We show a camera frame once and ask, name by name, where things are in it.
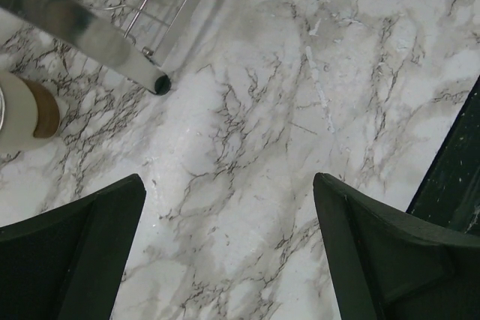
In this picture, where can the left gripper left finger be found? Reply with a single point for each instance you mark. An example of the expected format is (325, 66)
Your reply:
(68, 263)

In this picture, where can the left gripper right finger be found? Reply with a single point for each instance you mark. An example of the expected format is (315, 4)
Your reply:
(387, 264)

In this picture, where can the cream cup brown band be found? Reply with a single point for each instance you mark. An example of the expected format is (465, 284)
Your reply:
(30, 115)

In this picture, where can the steel two-tier dish rack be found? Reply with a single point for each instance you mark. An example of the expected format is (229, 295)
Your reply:
(134, 38)

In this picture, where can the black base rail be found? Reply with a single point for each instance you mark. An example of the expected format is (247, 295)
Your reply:
(448, 195)

